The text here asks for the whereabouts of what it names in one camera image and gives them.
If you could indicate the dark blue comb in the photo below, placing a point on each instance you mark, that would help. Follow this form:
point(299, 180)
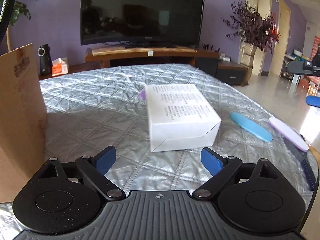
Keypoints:
point(310, 177)

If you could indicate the light blue oval case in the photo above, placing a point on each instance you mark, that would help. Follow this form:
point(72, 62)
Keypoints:
point(251, 126)

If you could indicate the white lilac oval case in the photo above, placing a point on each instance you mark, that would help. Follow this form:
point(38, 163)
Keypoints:
point(288, 133)

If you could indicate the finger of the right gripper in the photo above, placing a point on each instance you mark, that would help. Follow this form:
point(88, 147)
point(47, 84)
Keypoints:
point(313, 101)

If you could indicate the purple leaf plant in vase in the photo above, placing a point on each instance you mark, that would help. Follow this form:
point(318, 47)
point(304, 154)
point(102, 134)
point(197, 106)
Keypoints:
point(255, 32)

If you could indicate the white paper box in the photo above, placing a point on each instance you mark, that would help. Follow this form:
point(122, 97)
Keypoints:
point(180, 118)

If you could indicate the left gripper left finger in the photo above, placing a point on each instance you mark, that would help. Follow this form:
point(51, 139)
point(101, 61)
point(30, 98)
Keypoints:
point(64, 197)

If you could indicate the wooden TV stand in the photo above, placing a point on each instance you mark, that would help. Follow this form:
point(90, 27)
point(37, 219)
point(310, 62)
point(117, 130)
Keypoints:
point(208, 61)

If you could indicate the orange tissue box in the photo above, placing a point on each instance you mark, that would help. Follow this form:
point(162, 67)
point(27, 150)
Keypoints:
point(59, 67)

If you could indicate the brown cardboard box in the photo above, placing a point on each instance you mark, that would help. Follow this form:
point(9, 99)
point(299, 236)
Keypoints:
point(23, 121)

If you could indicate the cluttered metal shelf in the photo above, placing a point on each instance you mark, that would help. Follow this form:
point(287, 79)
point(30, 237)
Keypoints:
point(300, 72)

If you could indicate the black wifi router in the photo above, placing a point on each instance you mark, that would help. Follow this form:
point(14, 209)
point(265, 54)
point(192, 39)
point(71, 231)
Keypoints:
point(207, 46)

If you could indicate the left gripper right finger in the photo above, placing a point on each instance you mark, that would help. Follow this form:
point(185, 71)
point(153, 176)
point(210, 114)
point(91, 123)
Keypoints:
point(254, 198)

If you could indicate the black cylindrical speaker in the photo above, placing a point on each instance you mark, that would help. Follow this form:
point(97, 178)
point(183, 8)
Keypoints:
point(45, 60)

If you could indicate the black flat screen television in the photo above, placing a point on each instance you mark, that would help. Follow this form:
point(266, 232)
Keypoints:
point(165, 21)

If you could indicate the purple oval case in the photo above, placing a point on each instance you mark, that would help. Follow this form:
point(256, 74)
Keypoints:
point(142, 95)

